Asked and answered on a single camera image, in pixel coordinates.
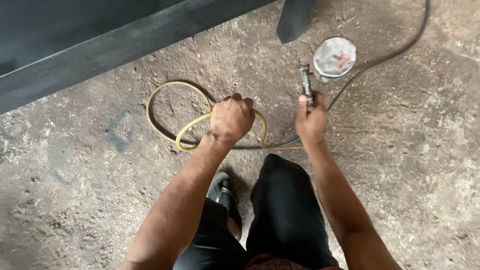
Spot person's black trousers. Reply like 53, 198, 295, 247
173, 153, 338, 270

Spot red shirt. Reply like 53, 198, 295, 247
245, 253, 344, 270

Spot dark painted metal frame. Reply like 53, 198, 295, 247
0, 0, 278, 115

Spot metal spray gun with cup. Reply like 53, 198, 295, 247
298, 35, 357, 113

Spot black hose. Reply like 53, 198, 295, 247
229, 0, 431, 151

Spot person's right hand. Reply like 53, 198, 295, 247
295, 91, 328, 148

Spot person's left hand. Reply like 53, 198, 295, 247
207, 93, 256, 146

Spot black sandal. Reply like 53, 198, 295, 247
206, 171, 243, 241

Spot dark metal frame leg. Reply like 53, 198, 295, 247
276, 0, 316, 45

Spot yellow air hose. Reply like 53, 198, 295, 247
146, 80, 305, 152

